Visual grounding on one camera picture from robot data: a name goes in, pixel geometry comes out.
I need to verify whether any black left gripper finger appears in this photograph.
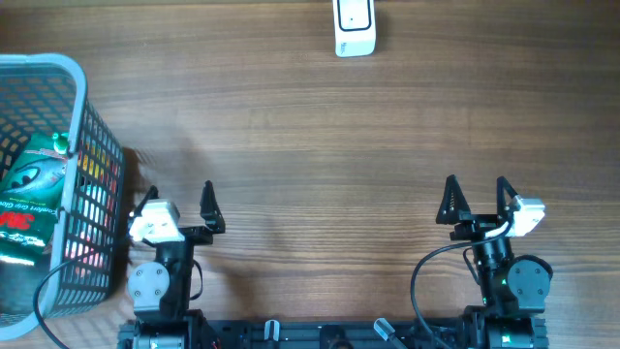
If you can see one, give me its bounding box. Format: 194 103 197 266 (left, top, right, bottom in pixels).
200 180 226 234
129 185 159 218

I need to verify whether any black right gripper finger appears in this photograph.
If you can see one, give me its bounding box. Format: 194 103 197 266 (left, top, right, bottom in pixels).
496 176 518 222
436 174 471 225

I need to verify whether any green 3M glove package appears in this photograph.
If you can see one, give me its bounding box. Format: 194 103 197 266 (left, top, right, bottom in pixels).
1 134 68 266

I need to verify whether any yellow bottle green cap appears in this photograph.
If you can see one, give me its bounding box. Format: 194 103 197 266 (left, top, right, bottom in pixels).
52 133 70 155

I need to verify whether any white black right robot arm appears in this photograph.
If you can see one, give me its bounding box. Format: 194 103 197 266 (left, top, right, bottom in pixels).
436 174 553 348

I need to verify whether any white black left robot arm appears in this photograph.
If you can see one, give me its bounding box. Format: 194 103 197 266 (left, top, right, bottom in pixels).
117 180 226 349

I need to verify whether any white barcode scanner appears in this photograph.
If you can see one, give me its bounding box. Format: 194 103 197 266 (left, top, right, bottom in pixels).
332 0 377 58

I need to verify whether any grey plastic mesh basket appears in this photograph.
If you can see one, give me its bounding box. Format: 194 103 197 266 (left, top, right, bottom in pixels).
1 53 126 341

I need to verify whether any black right camera cable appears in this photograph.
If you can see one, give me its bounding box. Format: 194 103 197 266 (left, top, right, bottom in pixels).
409 220 514 349

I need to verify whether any black camera cable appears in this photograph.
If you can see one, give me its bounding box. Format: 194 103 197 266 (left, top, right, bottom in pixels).
32 246 98 349
409 220 514 349

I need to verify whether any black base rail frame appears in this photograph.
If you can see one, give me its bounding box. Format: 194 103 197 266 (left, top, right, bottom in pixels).
117 318 550 349

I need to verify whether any black left camera cable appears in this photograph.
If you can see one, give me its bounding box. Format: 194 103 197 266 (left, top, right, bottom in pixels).
32 246 98 349

